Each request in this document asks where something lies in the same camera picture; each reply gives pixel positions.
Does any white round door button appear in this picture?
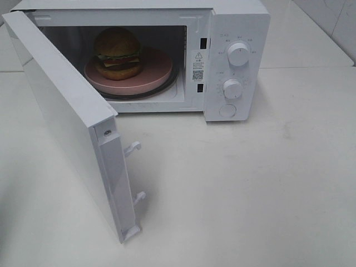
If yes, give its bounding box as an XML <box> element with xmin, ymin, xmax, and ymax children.
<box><xmin>219</xmin><ymin>104</ymin><xmax>236</xmax><ymax>118</ymax></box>

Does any pink round plate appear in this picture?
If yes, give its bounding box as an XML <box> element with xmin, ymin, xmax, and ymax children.
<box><xmin>84</xmin><ymin>47</ymin><xmax>174</xmax><ymax>99</ymax></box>

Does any white microwave door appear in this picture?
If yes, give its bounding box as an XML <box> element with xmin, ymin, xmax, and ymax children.
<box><xmin>3</xmin><ymin>11</ymin><xmax>146</xmax><ymax>243</ymax></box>

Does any burger with lettuce and cheese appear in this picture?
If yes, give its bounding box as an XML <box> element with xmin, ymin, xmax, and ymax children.
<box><xmin>93</xmin><ymin>27</ymin><xmax>142</xmax><ymax>81</ymax></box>

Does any glass microwave turntable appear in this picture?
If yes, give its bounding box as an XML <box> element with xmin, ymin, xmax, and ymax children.
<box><xmin>97</xmin><ymin>68</ymin><xmax>180</xmax><ymax>101</ymax></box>

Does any white lower timer knob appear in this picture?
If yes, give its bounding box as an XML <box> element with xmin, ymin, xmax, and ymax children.
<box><xmin>222</xmin><ymin>79</ymin><xmax>243</xmax><ymax>99</ymax></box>

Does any white microwave oven body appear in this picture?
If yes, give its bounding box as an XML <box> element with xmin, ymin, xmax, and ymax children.
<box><xmin>9</xmin><ymin>1</ymin><xmax>270</xmax><ymax>121</ymax></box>

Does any white upper power knob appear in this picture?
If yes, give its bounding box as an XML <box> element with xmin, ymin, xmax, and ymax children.
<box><xmin>227</xmin><ymin>41</ymin><xmax>250</xmax><ymax>67</ymax></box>

